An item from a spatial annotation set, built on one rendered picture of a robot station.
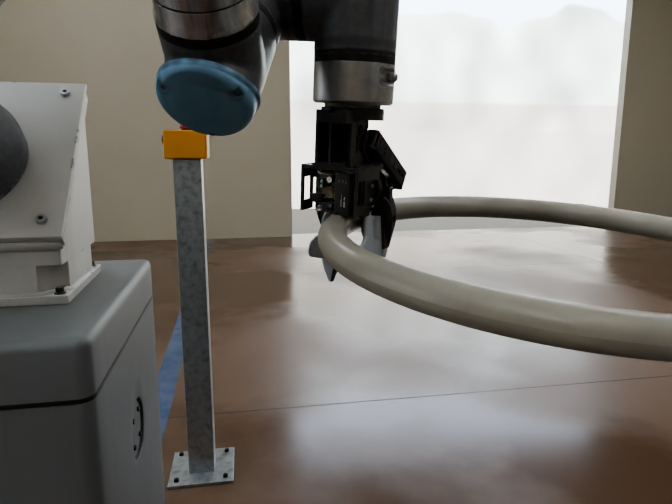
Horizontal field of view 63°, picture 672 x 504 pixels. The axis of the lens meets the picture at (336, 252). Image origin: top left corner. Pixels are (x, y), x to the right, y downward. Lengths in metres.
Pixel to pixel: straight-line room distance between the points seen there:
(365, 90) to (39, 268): 0.41
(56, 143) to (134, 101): 5.97
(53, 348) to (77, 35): 6.43
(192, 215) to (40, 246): 1.01
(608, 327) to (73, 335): 0.45
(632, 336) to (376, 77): 0.36
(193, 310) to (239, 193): 4.97
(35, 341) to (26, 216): 0.18
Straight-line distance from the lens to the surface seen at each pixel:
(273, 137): 6.62
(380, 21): 0.60
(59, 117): 0.79
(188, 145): 1.62
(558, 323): 0.37
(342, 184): 0.59
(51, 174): 0.73
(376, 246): 0.64
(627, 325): 0.37
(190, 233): 1.66
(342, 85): 0.59
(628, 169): 8.43
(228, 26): 0.49
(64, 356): 0.56
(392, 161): 0.68
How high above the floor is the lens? 1.02
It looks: 10 degrees down
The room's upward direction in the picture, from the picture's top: straight up
